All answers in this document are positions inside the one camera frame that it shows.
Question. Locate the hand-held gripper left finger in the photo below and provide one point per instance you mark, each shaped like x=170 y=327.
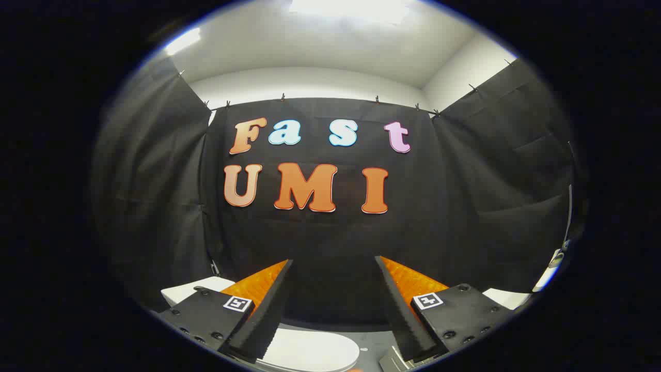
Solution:
x=271 y=310

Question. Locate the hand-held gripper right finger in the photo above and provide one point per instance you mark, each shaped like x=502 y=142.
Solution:
x=400 y=310

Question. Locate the white toilet lid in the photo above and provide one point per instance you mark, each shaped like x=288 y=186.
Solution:
x=310 y=351

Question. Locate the white toilet tank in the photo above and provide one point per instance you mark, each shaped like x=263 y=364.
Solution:
x=191 y=290

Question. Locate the black backdrop cloth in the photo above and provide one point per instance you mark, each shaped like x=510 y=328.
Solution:
x=320 y=237

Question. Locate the white ribbed cabinet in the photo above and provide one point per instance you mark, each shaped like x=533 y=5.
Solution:
x=508 y=298

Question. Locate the row of small cloth clips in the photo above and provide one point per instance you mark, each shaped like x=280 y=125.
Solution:
x=282 y=97

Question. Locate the ceiling light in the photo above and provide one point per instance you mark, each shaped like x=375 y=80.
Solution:
x=351 y=9
x=183 y=41

